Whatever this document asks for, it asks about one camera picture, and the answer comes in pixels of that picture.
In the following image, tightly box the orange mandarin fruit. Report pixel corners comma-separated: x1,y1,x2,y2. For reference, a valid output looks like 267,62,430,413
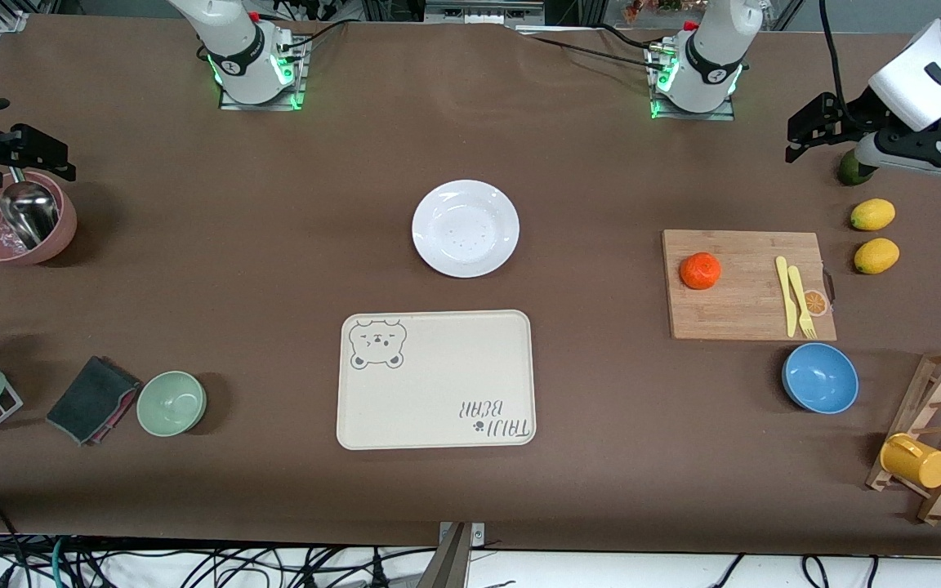
680,252,722,291

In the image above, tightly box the white round plate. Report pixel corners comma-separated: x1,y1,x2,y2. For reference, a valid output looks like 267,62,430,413
412,180,520,279

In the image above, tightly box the dark green lime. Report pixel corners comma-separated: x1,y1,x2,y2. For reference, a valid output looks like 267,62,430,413
837,151,876,187

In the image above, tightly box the shiny metal scoop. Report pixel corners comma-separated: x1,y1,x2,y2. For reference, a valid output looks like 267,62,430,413
0,167,60,250

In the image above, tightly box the yellow lemon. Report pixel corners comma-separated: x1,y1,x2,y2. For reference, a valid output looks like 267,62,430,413
850,198,897,232
854,238,901,275

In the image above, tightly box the yellow plastic knife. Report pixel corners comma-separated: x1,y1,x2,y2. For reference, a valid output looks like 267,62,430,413
775,256,799,338

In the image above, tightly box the yellow plastic fork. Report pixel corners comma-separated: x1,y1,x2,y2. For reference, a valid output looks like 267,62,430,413
787,265,818,340

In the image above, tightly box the wooden cutting board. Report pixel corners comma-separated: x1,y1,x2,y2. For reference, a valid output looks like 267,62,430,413
662,229,838,341

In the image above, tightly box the blue bowl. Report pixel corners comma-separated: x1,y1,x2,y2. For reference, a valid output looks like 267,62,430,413
782,342,860,415

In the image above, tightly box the dark grey folded cloth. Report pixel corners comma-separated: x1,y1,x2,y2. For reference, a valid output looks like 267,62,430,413
46,355,143,448

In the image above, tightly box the pale green bowl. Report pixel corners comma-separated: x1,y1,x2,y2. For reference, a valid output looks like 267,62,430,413
136,371,207,438

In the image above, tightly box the wooden peg mug rack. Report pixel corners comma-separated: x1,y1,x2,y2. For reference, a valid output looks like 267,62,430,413
865,345,941,525

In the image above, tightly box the yellow mug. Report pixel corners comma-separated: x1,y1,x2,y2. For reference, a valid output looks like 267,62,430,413
880,433,941,490

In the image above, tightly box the grey metal background box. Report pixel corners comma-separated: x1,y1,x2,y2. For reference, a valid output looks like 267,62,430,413
425,0,546,26

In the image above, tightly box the cream bear print tray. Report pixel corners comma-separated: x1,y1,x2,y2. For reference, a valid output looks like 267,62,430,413
337,310,537,451

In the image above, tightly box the black base cable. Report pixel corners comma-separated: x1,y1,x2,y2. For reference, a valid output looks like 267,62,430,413
520,33,664,73
274,18,350,62

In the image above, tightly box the grey metal table bracket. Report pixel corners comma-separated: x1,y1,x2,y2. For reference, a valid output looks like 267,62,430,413
438,522,487,546

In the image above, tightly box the dark angled mount bar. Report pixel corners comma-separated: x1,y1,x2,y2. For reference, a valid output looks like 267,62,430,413
415,523,471,588

